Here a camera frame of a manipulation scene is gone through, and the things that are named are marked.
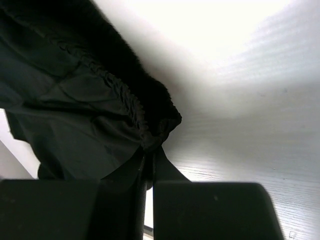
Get black shorts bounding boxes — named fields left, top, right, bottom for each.
left=0, top=0, right=182, bottom=180

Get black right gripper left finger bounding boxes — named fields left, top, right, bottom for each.
left=0, top=151, right=146, bottom=240

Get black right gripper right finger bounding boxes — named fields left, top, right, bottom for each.
left=152, top=148, right=284, bottom=240

